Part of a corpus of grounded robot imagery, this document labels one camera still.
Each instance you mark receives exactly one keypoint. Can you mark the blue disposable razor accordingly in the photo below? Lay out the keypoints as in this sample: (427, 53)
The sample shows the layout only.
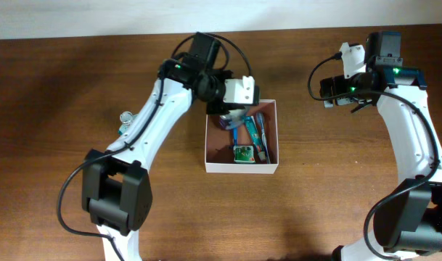
(234, 133)

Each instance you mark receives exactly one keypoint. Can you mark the teal mouthwash bottle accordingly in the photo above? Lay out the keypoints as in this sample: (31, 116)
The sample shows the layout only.
(126, 119)

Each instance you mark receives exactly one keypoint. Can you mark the white box pink interior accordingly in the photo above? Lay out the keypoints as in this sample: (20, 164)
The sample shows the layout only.
(219, 153)

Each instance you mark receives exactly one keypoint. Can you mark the teal toothpaste tube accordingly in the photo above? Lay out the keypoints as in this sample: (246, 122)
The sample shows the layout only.
(255, 137)

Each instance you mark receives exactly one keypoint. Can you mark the blue white toothbrush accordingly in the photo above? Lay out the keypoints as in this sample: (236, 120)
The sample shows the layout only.
(261, 121)

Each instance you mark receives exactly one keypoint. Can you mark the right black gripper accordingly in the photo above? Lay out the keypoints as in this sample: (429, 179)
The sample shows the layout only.
(339, 83)

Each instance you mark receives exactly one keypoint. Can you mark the purple foam soap pump bottle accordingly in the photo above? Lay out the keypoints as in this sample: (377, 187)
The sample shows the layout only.
(233, 119)

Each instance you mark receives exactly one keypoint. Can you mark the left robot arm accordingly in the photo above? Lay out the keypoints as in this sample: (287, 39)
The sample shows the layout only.
(116, 186)

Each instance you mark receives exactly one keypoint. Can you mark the green white soap packet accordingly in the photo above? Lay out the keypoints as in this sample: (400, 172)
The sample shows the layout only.
(244, 154)

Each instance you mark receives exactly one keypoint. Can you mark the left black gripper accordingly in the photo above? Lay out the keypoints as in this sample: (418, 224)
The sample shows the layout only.
(215, 106)

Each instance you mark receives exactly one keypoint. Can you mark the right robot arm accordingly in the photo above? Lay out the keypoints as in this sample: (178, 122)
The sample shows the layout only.
(407, 223)

